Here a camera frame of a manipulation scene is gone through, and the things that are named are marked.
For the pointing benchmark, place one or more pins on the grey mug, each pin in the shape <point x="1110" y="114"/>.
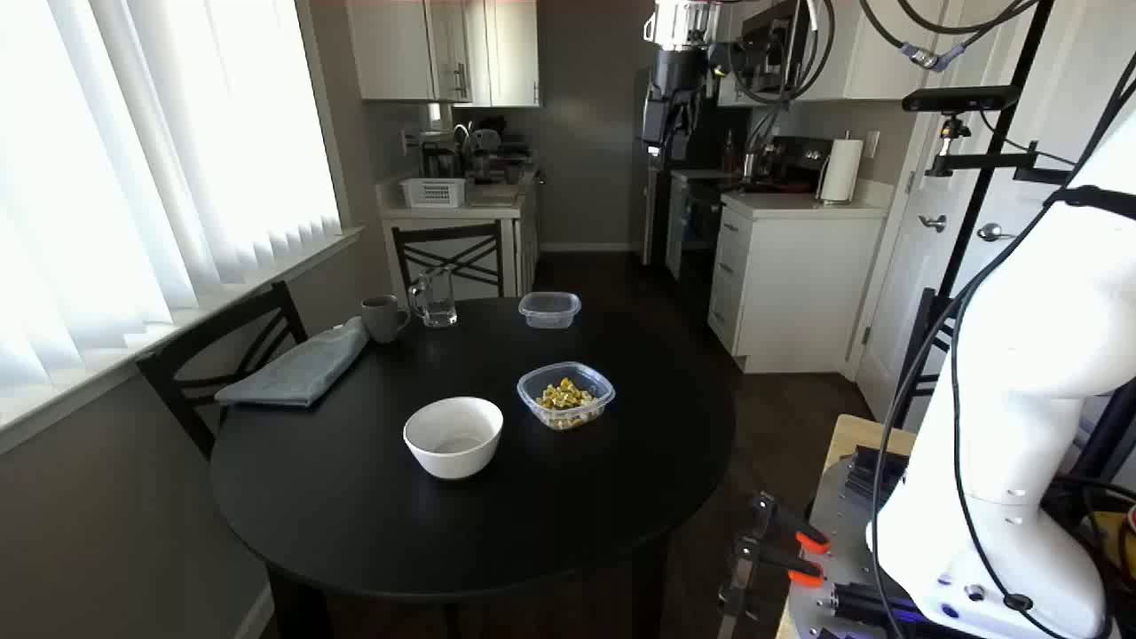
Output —
<point x="386" y="319"/>

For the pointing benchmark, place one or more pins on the clear glass pitcher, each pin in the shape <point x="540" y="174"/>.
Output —
<point x="436" y="299"/>

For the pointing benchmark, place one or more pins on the round black table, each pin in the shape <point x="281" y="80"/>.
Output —
<point x="611" y="437"/>

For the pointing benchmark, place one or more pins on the white upper cabinets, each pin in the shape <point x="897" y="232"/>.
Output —
<point x="449" y="52"/>

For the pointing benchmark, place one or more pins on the white ceramic bowl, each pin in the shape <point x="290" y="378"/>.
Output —
<point x="452" y="437"/>

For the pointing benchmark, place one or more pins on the paper towel roll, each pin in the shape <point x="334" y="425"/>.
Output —
<point x="843" y="171"/>

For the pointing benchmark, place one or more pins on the white kitchen cabinet island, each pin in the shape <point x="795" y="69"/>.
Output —
<point x="791" y="283"/>

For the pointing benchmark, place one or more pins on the black chair by window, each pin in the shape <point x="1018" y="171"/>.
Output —
<point x="222" y="349"/>

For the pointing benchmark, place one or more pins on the empty clear plastic container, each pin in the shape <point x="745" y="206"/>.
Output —
<point x="553" y="309"/>

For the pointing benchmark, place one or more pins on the yellow candies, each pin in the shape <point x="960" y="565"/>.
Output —
<point x="567" y="403"/>

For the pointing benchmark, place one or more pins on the orange handled clamp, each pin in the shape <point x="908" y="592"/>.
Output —
<point x="775" y="538"/>

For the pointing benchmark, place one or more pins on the folded grey cloth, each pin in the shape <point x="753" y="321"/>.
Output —
<point x="303" y="374"/>

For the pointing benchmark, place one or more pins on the black chair behind table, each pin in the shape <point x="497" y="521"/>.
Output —
<point x="471" y="252"/>

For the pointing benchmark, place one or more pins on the white vertical blinds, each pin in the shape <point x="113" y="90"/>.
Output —
<point x="155" y="154"/>

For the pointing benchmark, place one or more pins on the white dish tub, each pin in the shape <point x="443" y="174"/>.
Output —
<point x="436" y="193"/>

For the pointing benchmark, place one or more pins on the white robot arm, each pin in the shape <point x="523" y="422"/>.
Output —
<point x="1050" y="327"/>

